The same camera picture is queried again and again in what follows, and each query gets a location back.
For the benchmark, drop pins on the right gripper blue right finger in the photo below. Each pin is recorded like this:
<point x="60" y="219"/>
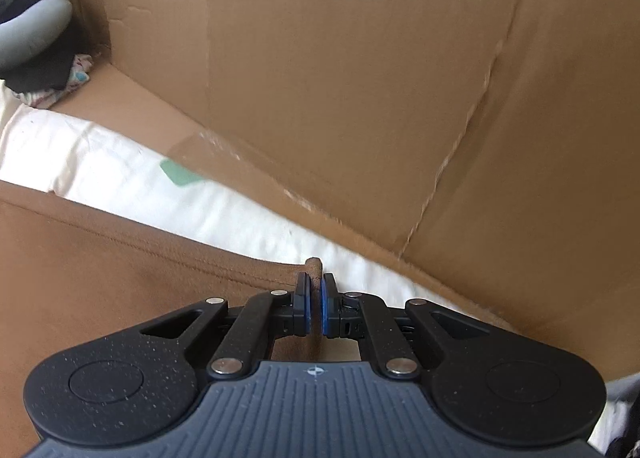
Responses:
<point x="366" y="319"/>

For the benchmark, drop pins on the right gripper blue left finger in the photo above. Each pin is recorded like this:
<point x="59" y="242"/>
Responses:
<point x="264" y="319"/>

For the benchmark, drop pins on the brown printed t-shirt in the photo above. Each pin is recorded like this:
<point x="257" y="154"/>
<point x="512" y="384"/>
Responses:
<point x="107" y="331"/>

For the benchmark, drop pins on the cream bear print bedsheet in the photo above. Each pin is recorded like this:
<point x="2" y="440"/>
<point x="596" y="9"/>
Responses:
<point x="89" y="164"/>

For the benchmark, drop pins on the brown cardboard sheet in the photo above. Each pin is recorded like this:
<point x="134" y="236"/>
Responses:
<point x="488" y="149"/>

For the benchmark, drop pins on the black floral cloth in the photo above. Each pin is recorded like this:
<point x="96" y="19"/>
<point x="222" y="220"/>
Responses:
<point x="50" y="76"/>

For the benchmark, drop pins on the grey neck pillow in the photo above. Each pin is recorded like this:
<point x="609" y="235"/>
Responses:
<point x="28" y="27"/>

